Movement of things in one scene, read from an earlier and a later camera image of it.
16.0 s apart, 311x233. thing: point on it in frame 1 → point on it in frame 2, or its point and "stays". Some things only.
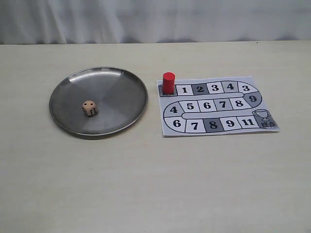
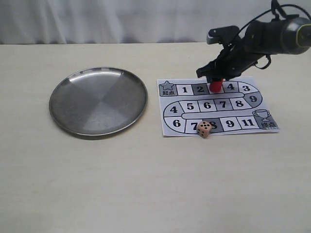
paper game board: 231,105 stays
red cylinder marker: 168,82 → 215,86
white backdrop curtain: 97,22 stays
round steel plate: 120,97 stays
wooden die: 89,108 → 204,128
